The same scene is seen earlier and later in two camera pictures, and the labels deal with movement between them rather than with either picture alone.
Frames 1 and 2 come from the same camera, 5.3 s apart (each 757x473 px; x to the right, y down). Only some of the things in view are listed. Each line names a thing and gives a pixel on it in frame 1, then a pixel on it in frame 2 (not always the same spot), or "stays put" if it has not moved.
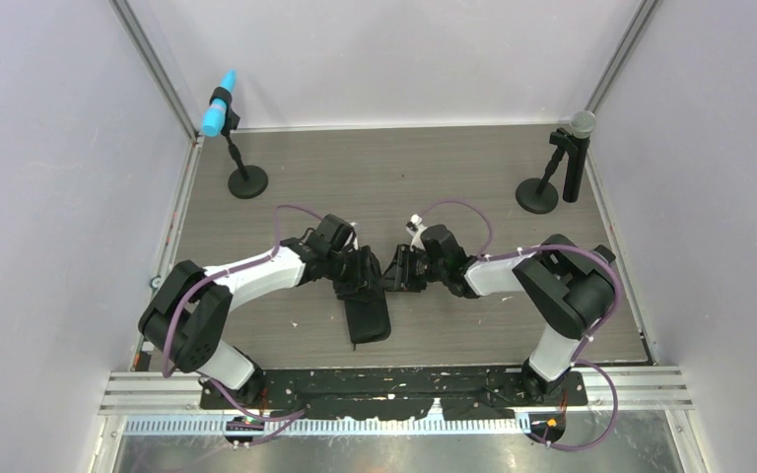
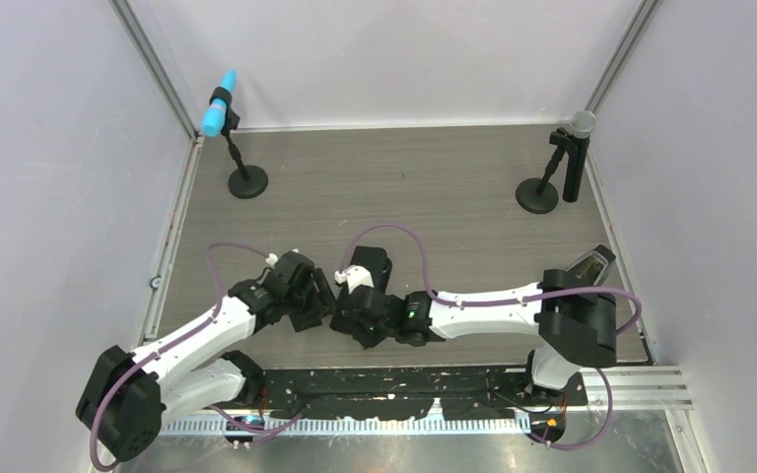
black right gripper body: x=416 y=269 to x=370 y=337
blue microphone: x=213 y=118 stays put
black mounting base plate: x=390 y=394 stays put
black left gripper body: x=349 y=271 to x=309 y=305
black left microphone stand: x=246 y=181 stays put
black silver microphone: x=583 y=122 stays put
